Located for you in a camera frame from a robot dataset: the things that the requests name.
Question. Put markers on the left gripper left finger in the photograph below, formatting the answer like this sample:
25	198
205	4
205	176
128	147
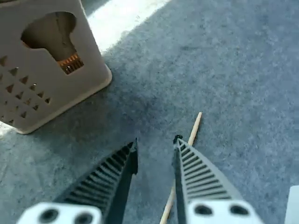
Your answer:
106	179

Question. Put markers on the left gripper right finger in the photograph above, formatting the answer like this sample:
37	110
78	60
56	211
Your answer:
198	177

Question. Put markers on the beige plastic basket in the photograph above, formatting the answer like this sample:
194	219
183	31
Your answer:
46	67

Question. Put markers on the wooden chopstick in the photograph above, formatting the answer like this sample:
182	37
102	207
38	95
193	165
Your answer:
193	130

